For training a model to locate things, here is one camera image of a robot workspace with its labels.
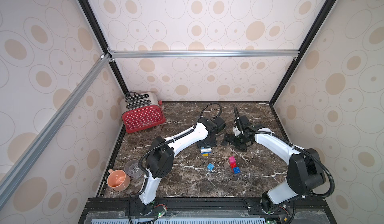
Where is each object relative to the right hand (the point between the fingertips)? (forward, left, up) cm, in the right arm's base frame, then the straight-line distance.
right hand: (233, 144), depth 88 cm
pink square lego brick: (-7, 0, -5) cm, 8 cm away
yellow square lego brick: (-4, +16, -6) cm, 18 cm away
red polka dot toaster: (+14, +55, +10) cm, 58 cm away
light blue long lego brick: (-11, +13, -6) cm, 18 cm away
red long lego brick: (-9, 0, -6) cm, 11 cm away
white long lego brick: (-3, +14, -1) cm, 14 cm away
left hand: (-3, +12, +3) cm, 12 cm away
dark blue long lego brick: (-4, +15, -3) cm, 16 cm away
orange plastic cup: (-22, +63, -5) cm, 67 cm away
